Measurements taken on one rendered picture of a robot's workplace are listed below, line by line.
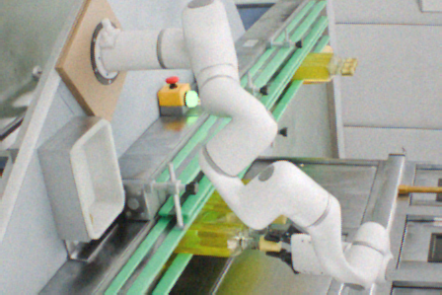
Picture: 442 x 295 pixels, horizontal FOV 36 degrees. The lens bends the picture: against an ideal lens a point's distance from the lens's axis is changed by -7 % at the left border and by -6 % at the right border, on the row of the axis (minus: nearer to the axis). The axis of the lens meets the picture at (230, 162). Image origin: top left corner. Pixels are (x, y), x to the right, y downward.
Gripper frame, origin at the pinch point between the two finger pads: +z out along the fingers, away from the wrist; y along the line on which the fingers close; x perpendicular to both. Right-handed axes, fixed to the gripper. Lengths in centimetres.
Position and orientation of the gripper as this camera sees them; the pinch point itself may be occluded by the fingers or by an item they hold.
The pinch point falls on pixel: (274, 244)
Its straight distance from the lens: 166.7
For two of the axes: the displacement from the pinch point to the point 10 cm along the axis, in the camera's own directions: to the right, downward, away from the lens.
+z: -8.4, -1.5, 5.3
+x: -5.4, 4.3, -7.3
